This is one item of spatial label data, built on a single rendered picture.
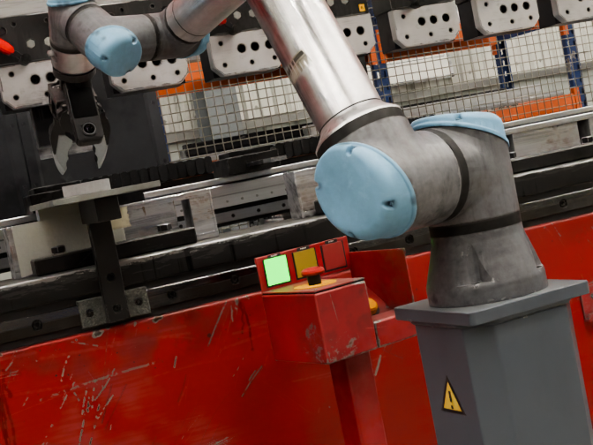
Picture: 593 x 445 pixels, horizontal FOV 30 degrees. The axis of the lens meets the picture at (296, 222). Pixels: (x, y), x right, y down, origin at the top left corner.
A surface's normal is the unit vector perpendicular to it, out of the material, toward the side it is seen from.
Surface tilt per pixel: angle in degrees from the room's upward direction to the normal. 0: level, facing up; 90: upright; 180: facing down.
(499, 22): 90
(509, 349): 90
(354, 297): 90
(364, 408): 90
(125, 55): 128
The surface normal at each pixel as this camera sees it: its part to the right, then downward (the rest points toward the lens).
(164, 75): 0.37, -0.02
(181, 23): -0.57, 0.52
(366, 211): -0.69, 0.29
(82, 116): 0.28, -0.32
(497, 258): 0.04, -0.26
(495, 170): 0.62, -0.04
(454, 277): -0.66, -0.14
